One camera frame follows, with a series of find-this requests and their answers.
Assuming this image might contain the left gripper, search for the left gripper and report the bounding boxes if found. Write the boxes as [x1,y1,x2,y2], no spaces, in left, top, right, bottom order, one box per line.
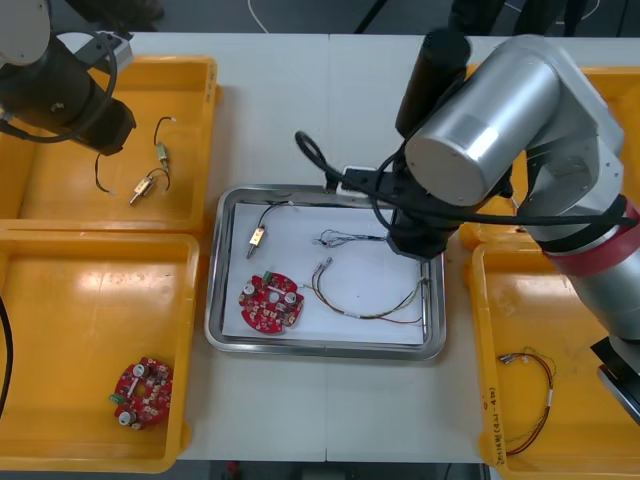
[74,97,138,157]

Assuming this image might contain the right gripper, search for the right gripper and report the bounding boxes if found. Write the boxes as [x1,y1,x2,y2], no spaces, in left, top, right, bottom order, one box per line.
[385,207,454,265]

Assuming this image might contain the blue label solenoid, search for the blue label solenoid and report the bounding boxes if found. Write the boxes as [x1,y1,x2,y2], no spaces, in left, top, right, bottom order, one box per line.
[244,200,298,260]

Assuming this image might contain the round red circuit board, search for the round red circuit board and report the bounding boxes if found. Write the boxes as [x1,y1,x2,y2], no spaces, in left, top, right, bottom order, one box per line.
[108,356,174,431]
[238,269,306,334]

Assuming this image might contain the yellow-orange plastic bin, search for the yellow-orange plastic bin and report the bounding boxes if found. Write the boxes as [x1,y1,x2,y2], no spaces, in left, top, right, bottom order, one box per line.
[0,54,222,235]
[458,63,640,250]
[464,243,640,480]
[0,227,202,475]

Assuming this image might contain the white paper sheet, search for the white paper sheet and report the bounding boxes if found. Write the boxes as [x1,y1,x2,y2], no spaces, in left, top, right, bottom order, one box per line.
[221,201,427,347]

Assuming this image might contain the person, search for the person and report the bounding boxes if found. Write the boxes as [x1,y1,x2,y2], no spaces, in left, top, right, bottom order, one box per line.
[49,0,167,35]
[446,0,569,37]

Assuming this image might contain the steel tray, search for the steel tray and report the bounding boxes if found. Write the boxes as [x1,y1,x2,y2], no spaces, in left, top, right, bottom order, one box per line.
[203,183,449,357]

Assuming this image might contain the white floor cable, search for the white floor cable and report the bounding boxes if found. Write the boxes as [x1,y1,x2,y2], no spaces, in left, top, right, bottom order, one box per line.
[501,0,602,16]
[247,0,272,34]

